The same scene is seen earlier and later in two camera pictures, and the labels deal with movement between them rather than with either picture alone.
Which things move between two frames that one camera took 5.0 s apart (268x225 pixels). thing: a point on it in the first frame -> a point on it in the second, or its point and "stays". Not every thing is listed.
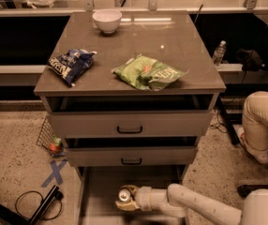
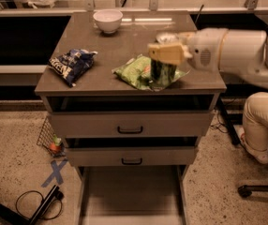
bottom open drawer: x=98 y=187 stays
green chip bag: x=147 y=73 stays
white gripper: x=143 y=197 -> x=204 y=50
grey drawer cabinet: x=129 y=95 stays
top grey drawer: x=131 y=124 stays
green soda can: x=124 y=195 -> x=162 y=74
